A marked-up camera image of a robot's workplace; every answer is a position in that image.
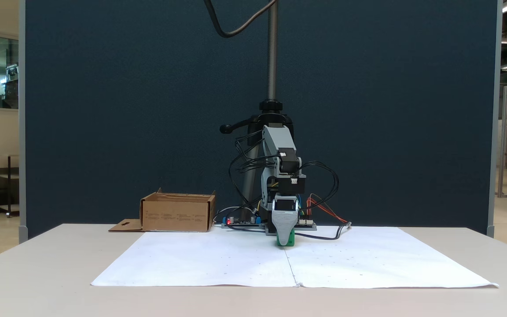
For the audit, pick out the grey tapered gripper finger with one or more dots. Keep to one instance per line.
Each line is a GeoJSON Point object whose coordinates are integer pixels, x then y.
{"type": "Point", "coordinates": [284, 224]}

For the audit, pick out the green die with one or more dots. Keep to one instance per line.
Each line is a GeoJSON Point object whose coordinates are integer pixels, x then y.
{"type": "Point", "coordinates": [292, 240]}

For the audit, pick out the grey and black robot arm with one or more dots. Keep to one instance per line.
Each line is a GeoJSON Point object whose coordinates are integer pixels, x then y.
{"type": "Point", "coordinates": [280, 141]}

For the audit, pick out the blue circuit board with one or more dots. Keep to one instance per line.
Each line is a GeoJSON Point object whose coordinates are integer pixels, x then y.
{"type": "Point", "coordinates": [242, 222]}

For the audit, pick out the white paper sheet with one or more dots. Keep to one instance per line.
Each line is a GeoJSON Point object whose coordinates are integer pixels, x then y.
{"type": "Point", "coordinates": [200, 259]}
{"type": "Point", "coordinates": [381, 259]}

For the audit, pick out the brown cardboard box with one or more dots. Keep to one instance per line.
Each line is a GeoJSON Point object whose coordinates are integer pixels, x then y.
{"type": "Point", "coordinates": [176, 218]}

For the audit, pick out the black and silver tripod stand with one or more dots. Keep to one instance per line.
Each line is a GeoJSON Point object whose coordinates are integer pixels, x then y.
{"type": "Point", "coordinates": [272, 66]}

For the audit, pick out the dark blue partition panel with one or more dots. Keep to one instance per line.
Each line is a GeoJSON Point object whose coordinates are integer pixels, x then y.
{"type": "Point", "coordinates": [126, 110]}

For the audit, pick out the black metal cart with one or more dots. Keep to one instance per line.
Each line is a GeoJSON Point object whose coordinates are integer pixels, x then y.
{"type": "Point", "coordinates": [8, 185]}

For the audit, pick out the framed wall window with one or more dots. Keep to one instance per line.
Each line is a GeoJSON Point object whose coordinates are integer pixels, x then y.
{"type": "Point", "coordinates": [5, 72]}

